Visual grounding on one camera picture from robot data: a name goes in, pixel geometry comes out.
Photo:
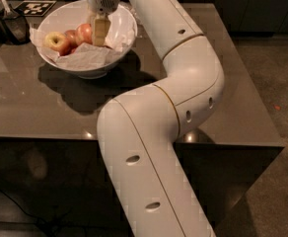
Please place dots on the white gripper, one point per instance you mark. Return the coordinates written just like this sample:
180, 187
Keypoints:
101, 2

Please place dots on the large red apple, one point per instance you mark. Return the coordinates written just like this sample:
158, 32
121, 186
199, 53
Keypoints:
84, 34

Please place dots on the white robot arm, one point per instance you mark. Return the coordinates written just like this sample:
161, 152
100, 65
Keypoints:
136, 130

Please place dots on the white bowl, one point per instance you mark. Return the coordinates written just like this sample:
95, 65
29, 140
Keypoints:
85, 69

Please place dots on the small red apple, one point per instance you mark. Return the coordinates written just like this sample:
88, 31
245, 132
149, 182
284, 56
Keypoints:
71, 35

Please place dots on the yellow-red apple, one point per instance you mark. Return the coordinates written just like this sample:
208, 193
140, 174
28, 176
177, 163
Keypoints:
57, 41

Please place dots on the white crumpled paper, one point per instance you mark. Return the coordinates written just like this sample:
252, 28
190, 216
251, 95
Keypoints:
85, 58

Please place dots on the black fiducial marker card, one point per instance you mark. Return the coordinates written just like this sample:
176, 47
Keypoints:
35, 8

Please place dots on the black scoop with white handle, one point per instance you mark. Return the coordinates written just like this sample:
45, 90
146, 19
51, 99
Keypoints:
14, 24

